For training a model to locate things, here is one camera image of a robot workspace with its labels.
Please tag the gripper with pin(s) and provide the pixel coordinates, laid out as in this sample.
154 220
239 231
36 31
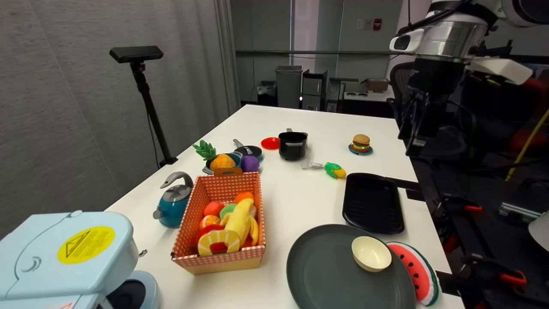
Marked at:
437 77

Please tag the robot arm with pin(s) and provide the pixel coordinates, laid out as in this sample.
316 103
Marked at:
454 36

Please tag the small teal plate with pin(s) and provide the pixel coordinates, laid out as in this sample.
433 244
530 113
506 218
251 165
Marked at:
360 152

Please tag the black tray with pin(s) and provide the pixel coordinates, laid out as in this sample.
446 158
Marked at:
372 204

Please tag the small red plate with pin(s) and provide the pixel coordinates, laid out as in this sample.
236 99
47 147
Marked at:
269 143

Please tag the grey plate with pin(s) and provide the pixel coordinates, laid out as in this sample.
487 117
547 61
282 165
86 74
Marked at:
326 274

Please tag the red checked cardboard basket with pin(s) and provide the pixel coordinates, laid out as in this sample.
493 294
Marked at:
223 262

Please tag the black office chair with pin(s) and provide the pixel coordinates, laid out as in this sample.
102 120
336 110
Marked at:
401 86

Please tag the toy burger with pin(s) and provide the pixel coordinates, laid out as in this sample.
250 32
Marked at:
361 141

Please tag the cardboard box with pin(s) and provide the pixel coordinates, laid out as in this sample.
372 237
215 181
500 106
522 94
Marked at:
378 85

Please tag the toy corn cob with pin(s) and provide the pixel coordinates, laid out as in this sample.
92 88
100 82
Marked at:
334 171

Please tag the grey drawer cabinet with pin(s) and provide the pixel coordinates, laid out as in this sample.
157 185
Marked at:
313 90

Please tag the silver toy utensil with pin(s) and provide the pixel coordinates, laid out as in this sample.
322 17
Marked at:
312 165

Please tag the red fire alarm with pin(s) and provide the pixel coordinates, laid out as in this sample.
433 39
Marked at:
377 24

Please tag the red chair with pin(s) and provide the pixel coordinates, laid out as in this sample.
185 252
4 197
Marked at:
532 111

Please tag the black toy pot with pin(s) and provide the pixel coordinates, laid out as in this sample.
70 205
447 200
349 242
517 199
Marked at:
292 146

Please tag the grey horizontal rod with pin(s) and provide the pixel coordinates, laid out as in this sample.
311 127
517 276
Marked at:
317 53

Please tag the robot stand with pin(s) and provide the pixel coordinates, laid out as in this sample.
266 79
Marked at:
472 240

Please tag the grey trash bin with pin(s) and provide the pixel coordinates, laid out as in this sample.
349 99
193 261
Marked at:
288 88

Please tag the cream bowl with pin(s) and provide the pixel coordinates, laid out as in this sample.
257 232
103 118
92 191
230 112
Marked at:
371 254

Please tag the plush watermelon slice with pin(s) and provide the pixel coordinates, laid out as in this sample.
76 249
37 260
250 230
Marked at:
418 272

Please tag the bin with white bag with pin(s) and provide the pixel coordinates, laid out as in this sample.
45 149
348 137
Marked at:
266 90

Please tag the small black toy pan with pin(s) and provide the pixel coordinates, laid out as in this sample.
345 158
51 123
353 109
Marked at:
249 151

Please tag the purple toy fruit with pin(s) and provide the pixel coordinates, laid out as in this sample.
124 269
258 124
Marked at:
249 164

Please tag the teal toy bowl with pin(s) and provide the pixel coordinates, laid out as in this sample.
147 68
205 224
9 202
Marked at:
237 157

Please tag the orange plush fruit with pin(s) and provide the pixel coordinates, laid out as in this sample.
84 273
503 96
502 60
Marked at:
244 197

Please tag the brown wooden toy piece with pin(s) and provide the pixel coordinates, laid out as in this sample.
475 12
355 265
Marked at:
227 171

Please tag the yellow plush banana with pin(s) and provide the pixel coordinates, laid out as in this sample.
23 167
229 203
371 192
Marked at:
240 219

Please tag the toy pineapple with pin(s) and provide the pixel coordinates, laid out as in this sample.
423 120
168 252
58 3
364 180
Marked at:
221 161

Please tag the green plush fruit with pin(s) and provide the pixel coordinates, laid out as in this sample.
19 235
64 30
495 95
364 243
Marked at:
226 210

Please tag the red-orange plush fruit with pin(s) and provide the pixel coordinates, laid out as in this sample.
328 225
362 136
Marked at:
213 208

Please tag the small plush citrus half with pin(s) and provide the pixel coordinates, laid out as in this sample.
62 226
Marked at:
209 222

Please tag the red plush fruit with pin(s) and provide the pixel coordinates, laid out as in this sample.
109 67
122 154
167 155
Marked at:
205 231

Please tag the teal toy kettle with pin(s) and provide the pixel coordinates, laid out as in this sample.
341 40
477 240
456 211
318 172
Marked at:
172 206

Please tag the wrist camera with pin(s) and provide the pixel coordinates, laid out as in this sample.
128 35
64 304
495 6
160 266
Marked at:
502 70

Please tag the silver metal rail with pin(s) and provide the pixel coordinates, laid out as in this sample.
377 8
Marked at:
517 211

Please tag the camera on tripod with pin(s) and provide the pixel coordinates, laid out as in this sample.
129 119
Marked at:
148 103

